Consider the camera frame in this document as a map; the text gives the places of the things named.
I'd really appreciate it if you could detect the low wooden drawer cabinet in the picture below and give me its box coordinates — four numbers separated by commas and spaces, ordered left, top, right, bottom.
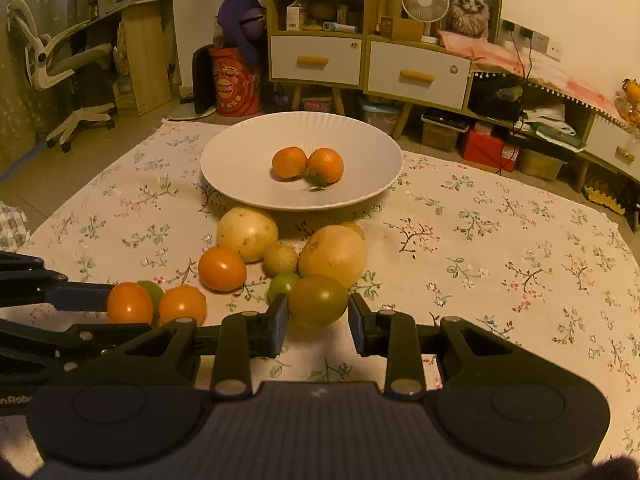
362, 35, 473, 138

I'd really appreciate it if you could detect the wooden desk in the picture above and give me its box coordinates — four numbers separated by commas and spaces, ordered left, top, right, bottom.
65, 0, 178, 116

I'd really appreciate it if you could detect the white plastic bag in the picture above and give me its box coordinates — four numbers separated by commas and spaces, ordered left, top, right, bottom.
522, 105, 581, 148

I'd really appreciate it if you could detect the tall wooden shelf cabinet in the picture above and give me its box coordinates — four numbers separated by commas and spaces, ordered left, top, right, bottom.
267, 0, 368, 116

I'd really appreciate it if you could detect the yellow egg tray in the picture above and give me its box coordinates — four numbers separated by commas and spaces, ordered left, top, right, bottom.
582, 184, 626, 217

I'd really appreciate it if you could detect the white office chair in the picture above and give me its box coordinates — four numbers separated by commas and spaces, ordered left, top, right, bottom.
7, 0, 118, 153

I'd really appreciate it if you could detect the small yellow fruit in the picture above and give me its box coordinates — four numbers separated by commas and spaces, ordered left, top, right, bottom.
262, 241, 301, 278

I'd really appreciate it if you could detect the pale yellow round pear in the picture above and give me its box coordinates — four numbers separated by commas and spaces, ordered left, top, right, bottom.
216, 206, 280, 263

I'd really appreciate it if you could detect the long wooden cabinet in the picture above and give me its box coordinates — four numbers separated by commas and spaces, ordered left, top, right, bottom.
470, 72, 640, 196

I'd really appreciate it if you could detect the orange mandarin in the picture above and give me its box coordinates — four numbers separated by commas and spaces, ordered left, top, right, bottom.
306, 147, 346, 183
271, 146, 308, 180

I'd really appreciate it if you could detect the floral tablecloth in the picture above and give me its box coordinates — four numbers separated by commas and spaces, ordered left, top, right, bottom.
0, 120, 640, 466

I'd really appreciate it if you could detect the checkered cloth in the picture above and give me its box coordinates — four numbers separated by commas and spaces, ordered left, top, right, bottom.
0, 201, 32, 251

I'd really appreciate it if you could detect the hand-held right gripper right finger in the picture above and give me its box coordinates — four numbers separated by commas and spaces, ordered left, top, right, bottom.
348, 292, 532, 398

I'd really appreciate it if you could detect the red printed barrel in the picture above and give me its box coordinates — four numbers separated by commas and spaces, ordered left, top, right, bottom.
209, 46, 263, 118

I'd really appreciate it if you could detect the black bag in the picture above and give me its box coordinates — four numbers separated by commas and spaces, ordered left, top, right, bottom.
470, 76, 525, 121

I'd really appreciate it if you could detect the white flat board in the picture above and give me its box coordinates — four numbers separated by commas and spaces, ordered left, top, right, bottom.
162, 107, 216, 122

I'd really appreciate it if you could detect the green lime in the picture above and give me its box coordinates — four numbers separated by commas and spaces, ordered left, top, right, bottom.
268, 272, 302, 306

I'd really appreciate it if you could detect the orange fruit decoration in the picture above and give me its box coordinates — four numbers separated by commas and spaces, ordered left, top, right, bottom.
614, 77, 640, 133

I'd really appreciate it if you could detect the black flat board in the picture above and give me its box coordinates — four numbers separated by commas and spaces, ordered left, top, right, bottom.
191, 44, 218, 116

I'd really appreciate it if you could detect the red box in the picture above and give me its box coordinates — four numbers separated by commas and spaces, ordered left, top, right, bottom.
460, 129, 521, 173

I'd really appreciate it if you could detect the pink cloth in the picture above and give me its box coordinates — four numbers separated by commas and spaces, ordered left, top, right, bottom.
437, 30, 631, 116

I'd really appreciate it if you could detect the purple plush toy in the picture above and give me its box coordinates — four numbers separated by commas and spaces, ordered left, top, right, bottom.
217, 0, 268, 63

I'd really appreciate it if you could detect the black cable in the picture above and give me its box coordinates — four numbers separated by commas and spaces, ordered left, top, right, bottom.
495, 35, 533, 176

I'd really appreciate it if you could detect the clear box with black lid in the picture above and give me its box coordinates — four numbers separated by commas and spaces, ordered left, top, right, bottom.
421, 110, 468, 152

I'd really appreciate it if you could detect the clear box with blue lid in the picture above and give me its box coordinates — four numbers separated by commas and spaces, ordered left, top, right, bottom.
359, 97, 401, 136

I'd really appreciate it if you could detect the framed cat picture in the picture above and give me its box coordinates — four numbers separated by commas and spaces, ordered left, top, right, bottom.
435, 0, 506, 43

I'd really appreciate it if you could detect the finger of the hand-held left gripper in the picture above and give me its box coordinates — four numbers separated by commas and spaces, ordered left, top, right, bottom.
0, 317, 154, 375
0, 251, 117, 313

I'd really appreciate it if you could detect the beige patterned curtain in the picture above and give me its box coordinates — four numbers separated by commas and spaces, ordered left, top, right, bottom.
0, 0, 101, 176

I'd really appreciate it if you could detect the small brown box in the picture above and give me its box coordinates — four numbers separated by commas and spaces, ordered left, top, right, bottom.
381, 16, 425, 42

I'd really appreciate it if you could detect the white carton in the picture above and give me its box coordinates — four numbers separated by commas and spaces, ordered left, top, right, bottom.
286, 0, 308, 31

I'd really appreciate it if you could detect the white ribbed plate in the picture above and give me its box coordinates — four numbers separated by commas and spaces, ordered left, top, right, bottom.
200, 111, 404, 211

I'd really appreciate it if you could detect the green-brown tomato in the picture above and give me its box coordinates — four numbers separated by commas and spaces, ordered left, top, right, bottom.
287, 275, 350, 327

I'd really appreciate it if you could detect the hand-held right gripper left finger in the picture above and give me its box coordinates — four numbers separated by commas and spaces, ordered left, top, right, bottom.
99, 293, 292, 399

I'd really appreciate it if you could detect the large tan pear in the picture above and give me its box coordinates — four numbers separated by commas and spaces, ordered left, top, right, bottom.
298, 225, 368, 288

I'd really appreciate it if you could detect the white desk fan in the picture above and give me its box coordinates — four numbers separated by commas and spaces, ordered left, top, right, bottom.
402, 0, 451, 43

